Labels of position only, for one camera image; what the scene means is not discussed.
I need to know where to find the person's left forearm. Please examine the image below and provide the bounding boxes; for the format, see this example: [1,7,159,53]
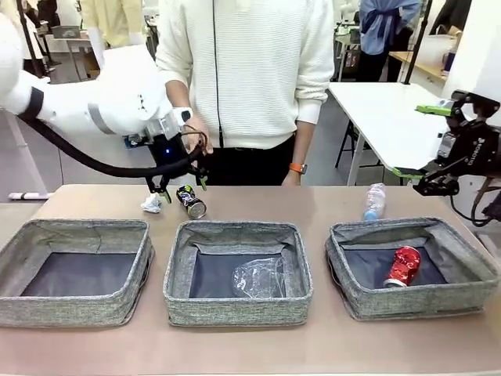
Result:
[292,119,316,165]

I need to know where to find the large white table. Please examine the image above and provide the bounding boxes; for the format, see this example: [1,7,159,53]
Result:
[327,81,460,187]

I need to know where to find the wooden workbench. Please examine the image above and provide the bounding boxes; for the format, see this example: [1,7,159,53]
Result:
[391,50,449,83]

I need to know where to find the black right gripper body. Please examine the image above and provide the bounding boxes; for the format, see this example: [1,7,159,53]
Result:
[435,124,501,178]

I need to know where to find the grey fabric basket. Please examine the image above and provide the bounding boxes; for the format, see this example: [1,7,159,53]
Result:
[0,218,157,328]
[163,219,315,327]
[324,217,501,323]

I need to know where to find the white paper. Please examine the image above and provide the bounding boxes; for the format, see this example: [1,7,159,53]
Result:
[141,194,164,215]

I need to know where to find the small white table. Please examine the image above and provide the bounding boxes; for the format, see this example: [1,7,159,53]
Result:
[0,107,55,201]

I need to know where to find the person in blue shirt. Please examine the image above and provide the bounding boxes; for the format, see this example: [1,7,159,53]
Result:
[359,0,422,83]

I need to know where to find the person in white sweater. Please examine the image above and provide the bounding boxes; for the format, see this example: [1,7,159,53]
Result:
[155,0,336,151]

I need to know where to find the white plastic container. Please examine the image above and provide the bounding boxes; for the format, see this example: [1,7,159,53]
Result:
[424,34,460,76]

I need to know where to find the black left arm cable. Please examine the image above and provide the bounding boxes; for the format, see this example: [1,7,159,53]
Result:
[19,116,209,180]

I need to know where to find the clear plastic container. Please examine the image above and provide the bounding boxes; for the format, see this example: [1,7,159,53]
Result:
[232,257,291,299]

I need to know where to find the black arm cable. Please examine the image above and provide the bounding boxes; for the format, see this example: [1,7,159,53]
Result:
[19,116,209,180]
[449,175,501,228]

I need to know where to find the black stand pole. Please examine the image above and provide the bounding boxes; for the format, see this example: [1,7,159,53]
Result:
[18,0,46,78]
[404,0,434,86]

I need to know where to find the clear plastic bottle blue cap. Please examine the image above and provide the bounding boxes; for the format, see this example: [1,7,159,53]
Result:
[363,183,390,222]

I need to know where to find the person in yellow white clothes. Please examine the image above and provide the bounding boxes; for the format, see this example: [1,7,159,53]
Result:
[80,0,157,50]

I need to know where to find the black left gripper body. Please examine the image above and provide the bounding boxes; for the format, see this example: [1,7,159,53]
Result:
[147,132,200,184]

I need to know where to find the crushed dark blue can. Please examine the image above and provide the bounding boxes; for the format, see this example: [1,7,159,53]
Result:
[175,185,207,219]

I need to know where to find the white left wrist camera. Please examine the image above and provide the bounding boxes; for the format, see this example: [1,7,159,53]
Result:
[168,107,194,131]

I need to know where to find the person's right hand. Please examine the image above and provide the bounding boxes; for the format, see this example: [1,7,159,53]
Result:
[182,123,215,156]

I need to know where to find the person's right forearm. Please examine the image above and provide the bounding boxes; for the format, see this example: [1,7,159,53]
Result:
[164,79,197,128]

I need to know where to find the black trousers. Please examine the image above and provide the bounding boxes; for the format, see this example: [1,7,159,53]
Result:
[201,135,299,186]

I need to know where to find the crushed red can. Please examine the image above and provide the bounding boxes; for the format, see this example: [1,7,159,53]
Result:
[383,245,423,289]

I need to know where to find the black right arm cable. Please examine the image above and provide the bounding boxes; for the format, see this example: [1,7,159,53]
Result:
[449,175,501,228]

